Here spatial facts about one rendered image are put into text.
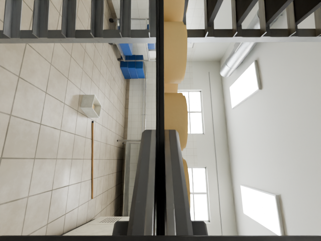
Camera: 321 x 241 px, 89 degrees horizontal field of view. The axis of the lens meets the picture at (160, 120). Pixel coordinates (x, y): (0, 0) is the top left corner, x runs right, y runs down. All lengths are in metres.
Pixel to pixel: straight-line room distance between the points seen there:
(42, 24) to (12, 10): 0.11
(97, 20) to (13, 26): 0.28
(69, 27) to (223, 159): 4.76
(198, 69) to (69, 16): 5.12
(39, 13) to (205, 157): 4.61
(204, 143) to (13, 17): 4.62
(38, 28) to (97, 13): 0.19
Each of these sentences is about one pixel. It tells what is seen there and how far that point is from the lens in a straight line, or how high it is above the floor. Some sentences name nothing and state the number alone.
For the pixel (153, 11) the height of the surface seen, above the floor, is 1.05.
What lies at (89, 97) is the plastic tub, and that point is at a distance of 2.48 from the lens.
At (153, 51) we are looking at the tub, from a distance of 4.07.
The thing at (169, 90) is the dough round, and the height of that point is 1.08.
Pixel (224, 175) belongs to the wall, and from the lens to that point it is 5.05.
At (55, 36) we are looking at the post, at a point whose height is 0.73.
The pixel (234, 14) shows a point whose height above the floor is 1.31.
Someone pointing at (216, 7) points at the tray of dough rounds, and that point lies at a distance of 0.56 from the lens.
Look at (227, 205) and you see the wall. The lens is 5.17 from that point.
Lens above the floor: 1.07
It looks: level
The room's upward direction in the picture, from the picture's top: 90 degrees clockwise
